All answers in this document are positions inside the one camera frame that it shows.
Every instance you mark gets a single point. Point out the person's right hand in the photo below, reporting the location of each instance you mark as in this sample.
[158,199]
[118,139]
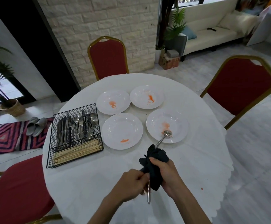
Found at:
[170,179]

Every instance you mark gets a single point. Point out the red gold banquet chair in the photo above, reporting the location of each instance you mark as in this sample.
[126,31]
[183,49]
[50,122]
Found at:
[18,191]
[108,58]
[240,86]

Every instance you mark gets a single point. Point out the blue cushion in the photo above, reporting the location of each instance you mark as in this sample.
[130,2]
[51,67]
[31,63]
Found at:
[189,33]

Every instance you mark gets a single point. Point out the white round tablecloth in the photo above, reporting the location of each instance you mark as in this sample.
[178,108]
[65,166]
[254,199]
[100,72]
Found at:
[196,165]

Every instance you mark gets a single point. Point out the black remote control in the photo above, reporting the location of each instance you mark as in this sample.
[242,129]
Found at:
[212,29]

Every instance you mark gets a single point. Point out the dark framed window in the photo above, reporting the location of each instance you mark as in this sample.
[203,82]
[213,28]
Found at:
[196,1]

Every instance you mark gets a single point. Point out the potted palm in white pot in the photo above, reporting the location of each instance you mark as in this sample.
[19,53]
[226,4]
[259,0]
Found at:
[177,20]

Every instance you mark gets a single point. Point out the grey slipper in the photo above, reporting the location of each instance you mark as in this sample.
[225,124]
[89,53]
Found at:
[40,127]
[32,125]

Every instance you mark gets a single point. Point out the bundle of wooden chopsticks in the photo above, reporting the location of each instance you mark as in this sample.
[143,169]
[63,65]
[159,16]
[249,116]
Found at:
[79,150]

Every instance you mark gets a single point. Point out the black framed glass door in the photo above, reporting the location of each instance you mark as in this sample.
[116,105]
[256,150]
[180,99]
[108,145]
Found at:
[14,90]

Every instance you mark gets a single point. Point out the orange brown crate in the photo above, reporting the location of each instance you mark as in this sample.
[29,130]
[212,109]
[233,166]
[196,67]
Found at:
[171,63]

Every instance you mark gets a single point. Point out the black cleaning cloth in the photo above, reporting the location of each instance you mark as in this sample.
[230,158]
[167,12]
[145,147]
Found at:
[155,174]

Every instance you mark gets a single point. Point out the small grey box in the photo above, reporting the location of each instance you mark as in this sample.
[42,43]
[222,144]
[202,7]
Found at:
[173,53]

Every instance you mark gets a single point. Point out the pink striped rug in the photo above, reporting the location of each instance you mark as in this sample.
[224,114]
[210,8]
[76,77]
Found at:
[2,137]

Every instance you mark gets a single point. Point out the tall palm in woven pot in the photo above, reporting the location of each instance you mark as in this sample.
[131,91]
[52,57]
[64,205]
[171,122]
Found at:
[12,108]

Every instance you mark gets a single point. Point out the person's left hand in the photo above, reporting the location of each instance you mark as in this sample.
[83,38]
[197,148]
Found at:
[128,186]

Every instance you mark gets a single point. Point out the colourful fabric heap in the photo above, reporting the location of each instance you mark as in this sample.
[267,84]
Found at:
[250,4]

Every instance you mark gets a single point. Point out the white plate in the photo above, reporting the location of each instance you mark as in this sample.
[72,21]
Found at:
[140,95]
[177,118]
[121,125]
[119,97]

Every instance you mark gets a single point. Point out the white side table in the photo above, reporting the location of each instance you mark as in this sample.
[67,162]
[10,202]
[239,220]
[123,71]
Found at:
[259,32]

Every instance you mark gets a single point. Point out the cream sofa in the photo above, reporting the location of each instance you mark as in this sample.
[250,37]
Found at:
[208,39]

